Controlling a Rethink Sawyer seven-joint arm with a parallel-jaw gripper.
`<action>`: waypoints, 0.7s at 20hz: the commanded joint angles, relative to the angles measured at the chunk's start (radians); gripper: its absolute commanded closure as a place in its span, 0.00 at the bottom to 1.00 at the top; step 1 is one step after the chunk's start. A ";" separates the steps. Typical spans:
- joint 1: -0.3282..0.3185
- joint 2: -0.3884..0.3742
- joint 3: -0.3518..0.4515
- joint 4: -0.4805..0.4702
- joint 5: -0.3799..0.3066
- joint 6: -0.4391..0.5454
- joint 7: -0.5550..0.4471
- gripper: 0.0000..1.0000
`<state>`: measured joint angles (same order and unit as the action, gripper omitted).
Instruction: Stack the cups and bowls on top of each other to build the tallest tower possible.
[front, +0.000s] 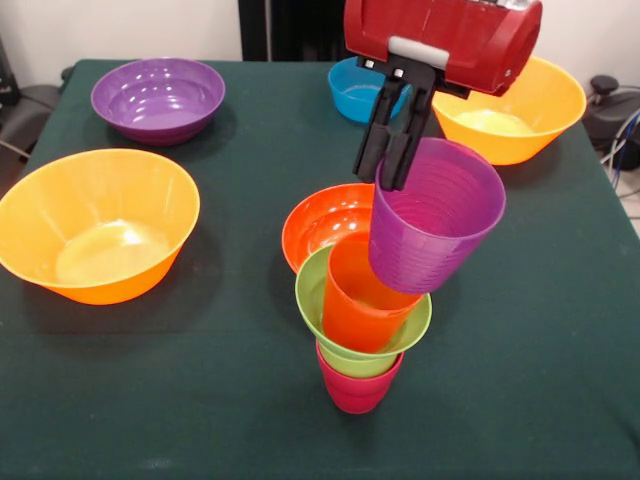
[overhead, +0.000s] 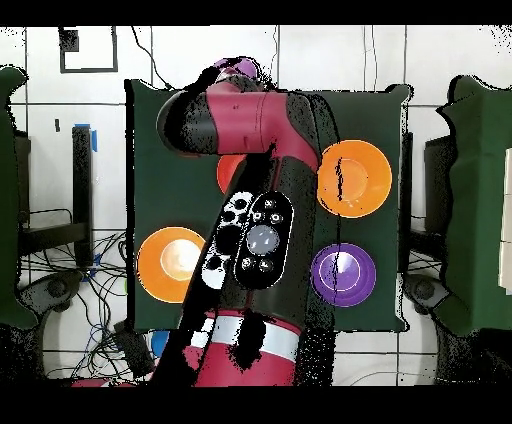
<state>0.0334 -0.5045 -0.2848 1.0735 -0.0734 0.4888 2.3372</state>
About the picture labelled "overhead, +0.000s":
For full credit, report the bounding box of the blue plastic cup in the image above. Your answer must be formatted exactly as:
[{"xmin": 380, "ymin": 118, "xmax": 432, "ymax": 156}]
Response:
[{"xmin": 150, "ymin": 330, "xmax": 171, "ymax": 357}]

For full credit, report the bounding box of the purple plastic bowl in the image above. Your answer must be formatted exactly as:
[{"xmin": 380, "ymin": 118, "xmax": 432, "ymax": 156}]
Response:
[{"xmin": 310, "ymin": 242, "xmax": 378, "ymax": 308}]

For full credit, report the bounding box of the red plastic bowl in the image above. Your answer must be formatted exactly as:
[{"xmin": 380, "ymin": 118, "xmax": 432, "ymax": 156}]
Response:
[{"xmin": 216, "ymin": 153, "xmax": 247, "ymax": 195}]

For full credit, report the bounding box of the purple plastic cup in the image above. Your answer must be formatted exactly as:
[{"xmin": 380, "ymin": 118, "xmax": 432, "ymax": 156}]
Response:
[{"xmin": 212, "ymin": 56, "xmax": 261, "ymax": 80}]

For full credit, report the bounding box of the black metal post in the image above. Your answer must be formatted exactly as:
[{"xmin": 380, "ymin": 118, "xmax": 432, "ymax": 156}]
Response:
[{"xmin": 399, "ymin": 131, "xmax": 414, "ymax": 275}]

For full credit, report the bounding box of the green cloth covered table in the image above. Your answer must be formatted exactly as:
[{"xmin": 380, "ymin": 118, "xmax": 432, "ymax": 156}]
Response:
[
  {"xmin": 0, "ymin": 65, "xmax": 38, "ymax": 331},
  {"xmin": 433, "ymin": 74, "xmax": 512, "ymax": 337}
]

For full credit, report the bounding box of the black metal frame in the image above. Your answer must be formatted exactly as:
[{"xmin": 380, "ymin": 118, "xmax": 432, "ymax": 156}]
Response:
[{"xmin": 15, "ymin": 124, "xmax": 95, "ymax": 269}]

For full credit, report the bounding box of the black power strip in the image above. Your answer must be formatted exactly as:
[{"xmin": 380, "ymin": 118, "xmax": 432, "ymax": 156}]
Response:
[{"xmin": 112, "ymin": 319, "xmax": 156, "ymax": 379}]

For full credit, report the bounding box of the tangle of cables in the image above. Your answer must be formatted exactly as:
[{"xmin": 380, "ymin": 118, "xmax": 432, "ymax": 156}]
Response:
[{"xmin": 17, "ymin": 231, "xmax": 161, "ymax": 387}]

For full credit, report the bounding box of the dark green table cloth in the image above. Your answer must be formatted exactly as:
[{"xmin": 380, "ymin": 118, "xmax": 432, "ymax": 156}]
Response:
[{"xmin": 124, "ymin": 78, "xmax": 413, "ymax": 335}]

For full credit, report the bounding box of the large orange plastic bowl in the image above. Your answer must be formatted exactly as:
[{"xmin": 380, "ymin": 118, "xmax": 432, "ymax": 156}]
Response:
[
  {"xmin": 316, "ymin": 139, "xmax": 393, "ymax": 219},
  {"xmin": 136, "ymin": 226, "xmax": 207, "ymax": 304}
]

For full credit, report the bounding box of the thin black cable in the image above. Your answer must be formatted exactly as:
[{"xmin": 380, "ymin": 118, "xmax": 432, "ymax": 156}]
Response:
[{"xmin": 130, "ymin": 26, "xmax": 174, "ymax": 91}]

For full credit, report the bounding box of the black office chair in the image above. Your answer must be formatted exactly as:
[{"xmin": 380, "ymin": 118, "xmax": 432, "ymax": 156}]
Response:
[
  {"xmin": 17, "ymin": 271, "xmax": 85, "ymax": 321},
  {"xmin": 403, "ymin": 273, "xmax": 451, "ymax": 317}
]

